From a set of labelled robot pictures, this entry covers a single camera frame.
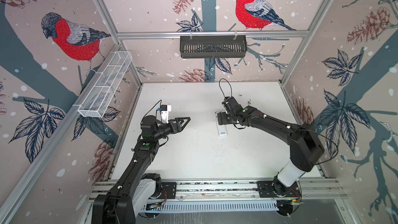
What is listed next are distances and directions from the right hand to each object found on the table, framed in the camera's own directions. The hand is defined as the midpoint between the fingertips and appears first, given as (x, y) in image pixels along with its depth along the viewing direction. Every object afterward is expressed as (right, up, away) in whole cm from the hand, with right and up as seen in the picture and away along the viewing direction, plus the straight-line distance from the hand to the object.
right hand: (223, 118), depth 90 cm
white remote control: (-1, -7, +3) cm, 7 cm away
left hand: (-21, +1, -15) cm, 26 cm away
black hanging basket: (-5, +48, +15) cm, 50 cm away
